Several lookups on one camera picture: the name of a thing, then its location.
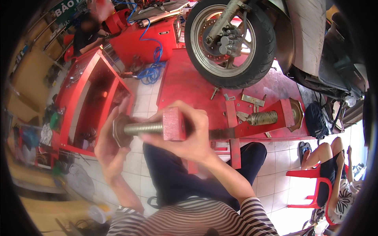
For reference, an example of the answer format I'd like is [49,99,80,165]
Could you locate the person's right hand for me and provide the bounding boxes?
[141,100,219,167]

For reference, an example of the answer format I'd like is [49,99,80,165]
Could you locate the person's left hand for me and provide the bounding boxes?
[94,97,134,184]

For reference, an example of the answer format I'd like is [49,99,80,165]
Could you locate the threaded clamp screw with knob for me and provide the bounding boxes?
[246,98,305,133]
[112,113,164,148]

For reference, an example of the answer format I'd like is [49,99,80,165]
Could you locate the red wheel clamp frame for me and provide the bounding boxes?
[162,99,296,143]

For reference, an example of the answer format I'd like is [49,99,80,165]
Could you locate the person's legs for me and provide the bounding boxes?
[143,142,268,212]

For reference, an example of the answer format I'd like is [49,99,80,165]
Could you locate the red motorcycle lift table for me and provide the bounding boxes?
[156,48,314,175]

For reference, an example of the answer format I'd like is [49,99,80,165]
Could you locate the white plastic container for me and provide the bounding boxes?
[88,204,110,224]

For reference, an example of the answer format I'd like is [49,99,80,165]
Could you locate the heap of workshop clutter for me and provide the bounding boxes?
[11,102,98,202]

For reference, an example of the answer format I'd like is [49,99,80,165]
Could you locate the red tool cabinet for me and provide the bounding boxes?
[54,45,135,157]

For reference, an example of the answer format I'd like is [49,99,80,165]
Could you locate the person's body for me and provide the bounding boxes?
[106,195,280,236]

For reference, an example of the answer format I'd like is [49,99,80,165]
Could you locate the dark sandal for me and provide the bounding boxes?
[298,141,312,166]

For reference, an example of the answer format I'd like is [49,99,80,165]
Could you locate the red plastic stool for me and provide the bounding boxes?
[63,34,76,63]

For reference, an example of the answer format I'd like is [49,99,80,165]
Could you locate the red workshop machine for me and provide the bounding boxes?
[104,8,185,68]

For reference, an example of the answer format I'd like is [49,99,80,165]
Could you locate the scooter front wheel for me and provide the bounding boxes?
[184,0,277,89]

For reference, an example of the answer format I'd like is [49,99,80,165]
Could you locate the black bag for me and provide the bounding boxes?
[304,100,330,140]

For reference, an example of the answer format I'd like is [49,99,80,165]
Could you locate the red plastic chair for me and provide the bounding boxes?
[285,163,349,227]

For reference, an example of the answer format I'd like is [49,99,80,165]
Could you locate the green shop sign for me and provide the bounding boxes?
[50,0,90,26]

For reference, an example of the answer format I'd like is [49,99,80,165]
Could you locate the white scooter body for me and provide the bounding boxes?
[260,0,370,134]

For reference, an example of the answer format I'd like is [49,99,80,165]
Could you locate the long metal bracket plate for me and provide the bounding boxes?
[241,93,267,108]

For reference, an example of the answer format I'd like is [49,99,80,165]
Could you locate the blue coiled air hose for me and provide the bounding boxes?
[114,0,168,85]

